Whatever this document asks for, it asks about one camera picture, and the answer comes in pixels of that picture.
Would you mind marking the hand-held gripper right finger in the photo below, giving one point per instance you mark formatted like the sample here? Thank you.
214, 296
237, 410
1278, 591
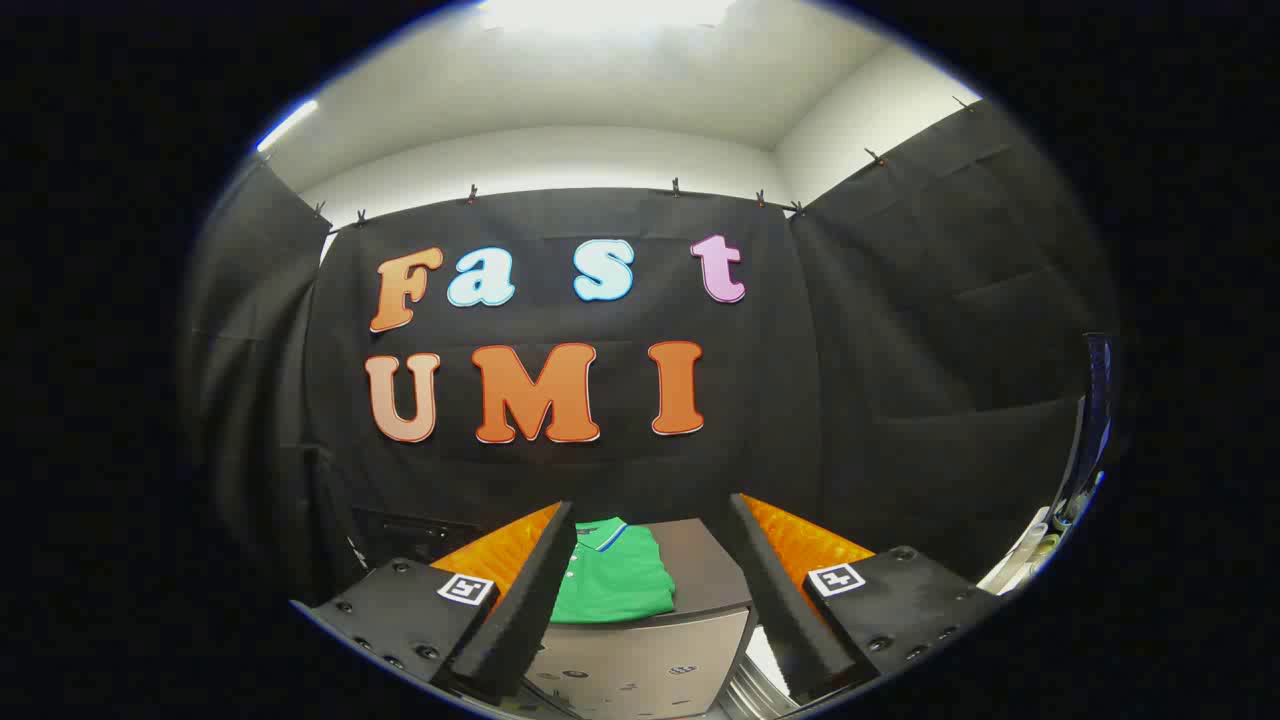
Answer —
775, 600

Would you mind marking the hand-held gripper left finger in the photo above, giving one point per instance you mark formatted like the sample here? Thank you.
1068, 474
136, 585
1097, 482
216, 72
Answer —
530, 600

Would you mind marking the green polo shirt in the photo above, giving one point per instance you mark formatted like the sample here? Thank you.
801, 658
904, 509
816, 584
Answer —
615, 585

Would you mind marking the shiny silver object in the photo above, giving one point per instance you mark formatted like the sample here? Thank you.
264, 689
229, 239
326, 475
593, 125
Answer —
760, 670

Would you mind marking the black backdrop cloth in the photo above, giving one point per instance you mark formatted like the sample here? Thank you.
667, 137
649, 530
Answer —
850, 380

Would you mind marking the white plastic clutter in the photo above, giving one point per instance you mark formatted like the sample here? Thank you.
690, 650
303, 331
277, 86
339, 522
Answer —
1025, 555

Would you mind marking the row of backdrop clips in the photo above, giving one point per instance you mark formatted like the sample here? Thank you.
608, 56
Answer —
472, 192

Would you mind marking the ceiling light strip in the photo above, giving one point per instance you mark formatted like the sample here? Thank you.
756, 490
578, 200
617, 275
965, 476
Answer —
287, 125

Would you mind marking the ceiling light panel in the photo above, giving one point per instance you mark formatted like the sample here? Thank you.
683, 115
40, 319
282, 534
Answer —
600, 12

